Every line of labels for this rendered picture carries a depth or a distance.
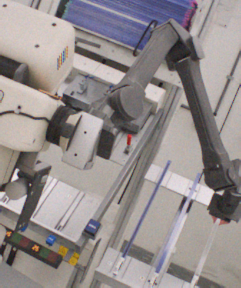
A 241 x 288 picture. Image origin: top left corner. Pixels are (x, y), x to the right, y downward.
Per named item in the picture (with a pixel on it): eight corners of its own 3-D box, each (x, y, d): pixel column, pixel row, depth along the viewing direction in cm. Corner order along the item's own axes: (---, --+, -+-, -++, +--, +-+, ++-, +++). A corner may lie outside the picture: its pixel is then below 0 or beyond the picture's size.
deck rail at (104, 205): (79, 254, 174) (80, 246, 169) (74, 252, 174) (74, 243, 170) (161, 119, 217) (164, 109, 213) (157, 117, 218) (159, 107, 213)
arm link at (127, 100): (150, 22, 150) (177, 8, 144) (176, 58, 155) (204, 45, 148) (84, 112, 120) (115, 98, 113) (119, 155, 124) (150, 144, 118)
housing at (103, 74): (153, 125, 216) (158, 102, 205) (52, 81, 226) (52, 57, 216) (161, 112, 221) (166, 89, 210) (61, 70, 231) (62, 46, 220)
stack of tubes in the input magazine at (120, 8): (171, 62, 204) (196, -1, 200) (59, 18, 215) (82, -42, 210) (176, 64, 216) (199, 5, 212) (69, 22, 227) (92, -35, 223)
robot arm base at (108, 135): (64, 112, 109) (115, 134, 107) (80, 90, 114) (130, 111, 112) (60, 139, 115) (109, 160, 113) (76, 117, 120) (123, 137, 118)
